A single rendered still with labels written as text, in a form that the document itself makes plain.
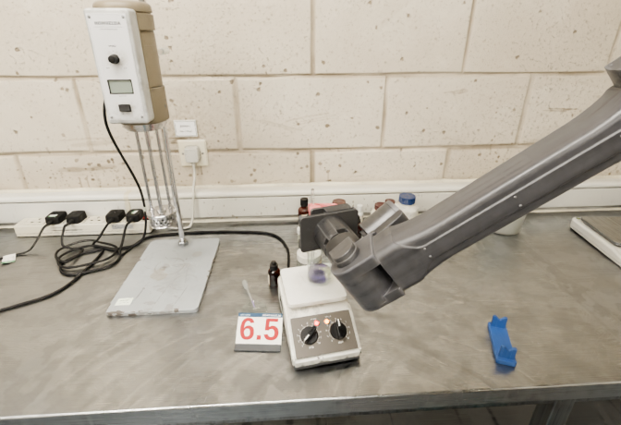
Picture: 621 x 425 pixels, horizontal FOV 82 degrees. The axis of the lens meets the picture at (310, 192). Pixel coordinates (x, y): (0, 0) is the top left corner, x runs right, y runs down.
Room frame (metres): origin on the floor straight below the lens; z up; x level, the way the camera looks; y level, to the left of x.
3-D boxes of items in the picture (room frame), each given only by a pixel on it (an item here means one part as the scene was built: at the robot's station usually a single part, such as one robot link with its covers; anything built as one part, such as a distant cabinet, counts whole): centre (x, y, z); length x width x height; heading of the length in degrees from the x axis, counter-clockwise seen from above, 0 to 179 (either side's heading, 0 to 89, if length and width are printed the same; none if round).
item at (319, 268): (0.61, -0.02, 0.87); 0.06 x 0.05 x 0.08; 112
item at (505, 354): (0.52, -0.37, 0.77); 0.10 x 0.03 x 0.04; 164
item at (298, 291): (0.60, 0.00, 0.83); 0.12 x 0.12 x 0.01; 12
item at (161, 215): (0.76, 0.36, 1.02); 0.07 x 0.07 x 0.25
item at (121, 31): (0.74, 0.36, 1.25); 0.15 x 0.11 x 0.24; 4
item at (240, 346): (0.53, 0.10, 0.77); 0.09 x 0.06 x 0.04; 88
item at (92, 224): (0.97, 0.69, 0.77); 0.40 x 0.06 x 0.04; 94
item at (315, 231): (0.50, -0.04, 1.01); 0.10 x 0.07 x 0.07; 109
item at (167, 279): (0.75, 0.36, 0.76); 0.30 x 0.20 x 0.01; 4
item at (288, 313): (0.58, -0.01, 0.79); 0.22 x 0.13 x 0.08; 12
